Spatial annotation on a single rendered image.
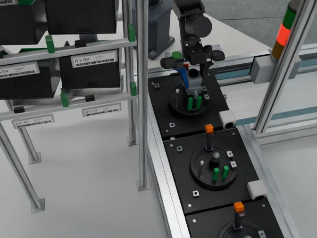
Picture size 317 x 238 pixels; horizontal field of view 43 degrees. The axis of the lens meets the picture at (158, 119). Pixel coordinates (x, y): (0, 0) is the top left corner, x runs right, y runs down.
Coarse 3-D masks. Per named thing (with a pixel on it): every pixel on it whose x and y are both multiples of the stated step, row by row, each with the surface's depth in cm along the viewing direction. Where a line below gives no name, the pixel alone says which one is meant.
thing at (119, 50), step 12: (120, 48) 100; (60, 60) 87; (120, 60) 97; (60, 72) 88; (72, 72) 88; (84, 72) 88; (96, 72) 89; (108, 72) 89; (120, 72) 95; (72, 84) 90; (84, 84) 90; (96, 84) 90; (108, 84) 90; (120, 84) 92
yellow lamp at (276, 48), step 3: (276, 39) 101; (276, 42) 101; (276, 45) 101; (279, 45) 100; (282, 45) 100; (273, 48) 103; (276, 48) 102; (279, 48) 101; (282, 48) 100; (273, 51) 103; (276, 51) 102; (279, 51) 101; (273, 54) 104; (276, 54) 103; (279, 54) 102; (276, 57) 103; (279, 57) 103
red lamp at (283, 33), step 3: (282, 24) 97; (282, 27) 97; (279, 30) 99; (282, 30) 97; (285, 30) 96; (288, 30) 96; (279, 33) 99; (282, 33) 97; (285, 33) 97; (288, 33) 96; (279, 36) 99; (282, 36) 98; (285, 36) 97; (279, 39) 99; (282, 39) 98; (285, 39) 98; (279, 42) 100; (282, 42) 99
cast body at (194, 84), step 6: (186, 72) 122; (192, 72) 120; (198, 72) 121; (192, 78) 120; (198, 78) 120; (192, 84) 121; (198, 84) 122; (186, 90) 124; (192, 90) 122; (198, 90) 123
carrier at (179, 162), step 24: (168, 144) 122; (192, 144) 122; (216, 144) 120; (240, 144) 122; (192, 168) 115; (216, 168) 109; (240, 168) 118; (216, 192) 113; (240, 192) 113; (264, 192) 111
